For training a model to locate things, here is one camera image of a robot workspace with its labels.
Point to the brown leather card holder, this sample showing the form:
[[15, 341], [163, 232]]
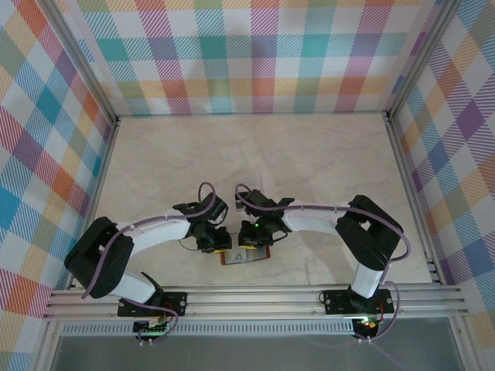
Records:
[[261, 255]]

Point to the white credit card blue print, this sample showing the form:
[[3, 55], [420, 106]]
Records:
[[239, 257]]

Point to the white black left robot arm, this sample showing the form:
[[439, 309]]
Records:
[[162, 232]]

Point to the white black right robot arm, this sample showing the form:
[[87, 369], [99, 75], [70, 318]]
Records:
[[309, 224]]

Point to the aluminium mounting rail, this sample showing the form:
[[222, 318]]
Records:
[[251, 299]]

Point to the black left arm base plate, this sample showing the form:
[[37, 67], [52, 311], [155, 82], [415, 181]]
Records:
[[176, 303]]

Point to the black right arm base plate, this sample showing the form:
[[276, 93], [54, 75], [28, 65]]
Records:
[[336, 302]]

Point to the aluminium table side rail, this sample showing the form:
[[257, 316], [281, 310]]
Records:
[[101, 174], [406, 174]]

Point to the aluminium frame post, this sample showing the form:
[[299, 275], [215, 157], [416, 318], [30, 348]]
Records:
[[414, 65], [86, 65]]

